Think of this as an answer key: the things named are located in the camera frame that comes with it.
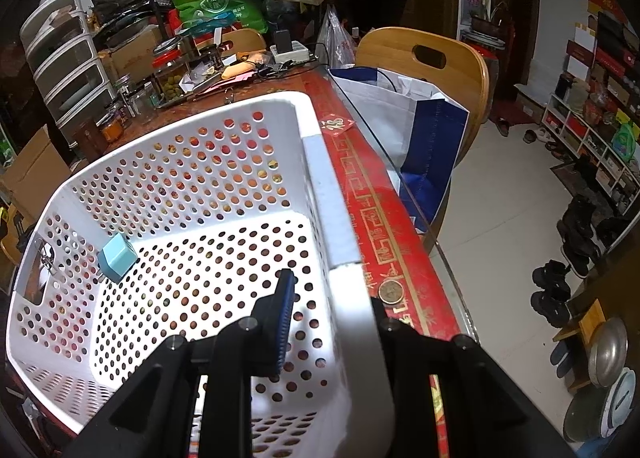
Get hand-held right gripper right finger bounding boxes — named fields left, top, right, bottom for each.
left=369, top=298, right=577, bottom=458

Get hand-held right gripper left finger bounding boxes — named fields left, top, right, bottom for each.
left=62, top=268, right=301, bottom=458

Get white perforated plastic basket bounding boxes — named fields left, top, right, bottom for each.
left=5, top=90, right=401, bottom=458

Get light blue small box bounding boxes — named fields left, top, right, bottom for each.
left=96, top=232, right=137, bottom=283

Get brass coin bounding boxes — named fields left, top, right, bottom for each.
left=378, top=279, right=403, bottom=305

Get red floral tablecloth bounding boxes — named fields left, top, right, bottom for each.
left=65, top=60, right=476, bottom=458

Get black shoe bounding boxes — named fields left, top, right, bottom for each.
left=530, top=290, right=571, bottom=329
left=531, top=260, right=571, bottom=289

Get small wooden stool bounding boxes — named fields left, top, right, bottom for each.
left=552, top=300, right=606, bottom=389

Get dark round pan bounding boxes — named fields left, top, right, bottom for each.
left=562, top=388, right=608, bottom=444

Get red square sticker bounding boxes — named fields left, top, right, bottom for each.
left=320, top=114, right=356, bottom=136

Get round metal pot lid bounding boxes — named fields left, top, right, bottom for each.
left=587, top=318, right=628, bottom=389

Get pair of black boots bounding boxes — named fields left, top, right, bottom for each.
left=556, top=195, right=606, bottom=279

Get blue and white shopping bag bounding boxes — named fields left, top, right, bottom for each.
left=327, top=66, right=471, bottom=233

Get white round lid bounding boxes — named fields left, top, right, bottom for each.
left=602, top=368, right=637, bottom=439

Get bread roll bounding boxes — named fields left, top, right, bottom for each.
left=222, top=62, right=256, bottom=81

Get small jar with orange contents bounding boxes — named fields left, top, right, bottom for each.
left=97, top=110, right=126, bottom=143

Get jar of green pickles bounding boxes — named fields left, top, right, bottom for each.
left=152, top=55, right=193, bottom=106

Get empty glass jar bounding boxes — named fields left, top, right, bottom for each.
left=127, top=82, right=161, bottom=119

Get white power strip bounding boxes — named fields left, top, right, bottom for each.
left=270, top=40, right=313, bottom=63

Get clear plastic bag red print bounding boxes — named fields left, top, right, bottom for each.
left=316, top=5, right=358, bottom=69

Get white shelf unit with goods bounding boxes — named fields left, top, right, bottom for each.
left=542, top=92, right=640, bottom=219

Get brown cardboard box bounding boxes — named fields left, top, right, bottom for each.
left=0, top=125, right=71, bottom=221

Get stacked food cover tiers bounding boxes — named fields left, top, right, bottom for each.
left=20, top=0, right=117, bottom=131

